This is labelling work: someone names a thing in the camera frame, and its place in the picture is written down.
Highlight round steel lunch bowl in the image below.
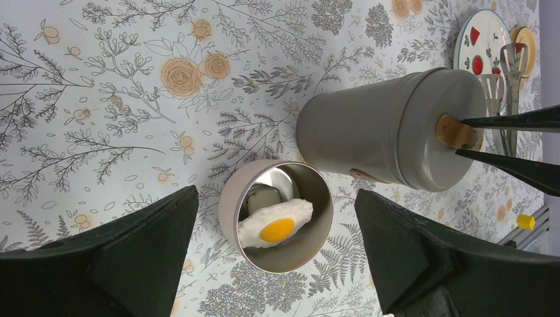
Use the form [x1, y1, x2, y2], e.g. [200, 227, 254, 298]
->
[218, 159, 333, 274]

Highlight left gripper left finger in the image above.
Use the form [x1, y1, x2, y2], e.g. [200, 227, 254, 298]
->
[1, 186, 199, 316]

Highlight metal food tongs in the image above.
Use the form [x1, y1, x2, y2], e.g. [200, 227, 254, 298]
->
[477, 42, 530, 159]

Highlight beige round lid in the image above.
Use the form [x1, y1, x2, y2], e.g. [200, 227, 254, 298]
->
[510, 24, 537, 79]

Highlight white patterned plate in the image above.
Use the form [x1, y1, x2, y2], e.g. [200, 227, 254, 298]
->
[452, 9, 511, 75]

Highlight grey lid with wooden knob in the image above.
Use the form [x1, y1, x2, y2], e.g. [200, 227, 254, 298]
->
[383, 67, 487, 192]

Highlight floral patterned table mat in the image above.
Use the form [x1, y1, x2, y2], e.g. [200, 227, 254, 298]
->
[1, 1, 543, 316]

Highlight small yellow block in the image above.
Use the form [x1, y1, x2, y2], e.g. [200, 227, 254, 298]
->
[516, 215, 536, 230]

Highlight toy fried egg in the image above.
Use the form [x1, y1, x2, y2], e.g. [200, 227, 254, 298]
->
[238, 199, 313, 248]

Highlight grey cylindrical lunch container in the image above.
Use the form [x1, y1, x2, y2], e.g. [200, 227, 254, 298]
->
[296, 72, 425, 184]

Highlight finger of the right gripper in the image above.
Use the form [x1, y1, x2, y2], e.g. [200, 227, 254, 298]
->
[455, 149, 559, 197]
[460, 105, 559, 133]

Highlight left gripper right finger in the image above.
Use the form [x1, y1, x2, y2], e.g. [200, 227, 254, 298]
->
[355, 190, 559, 316]

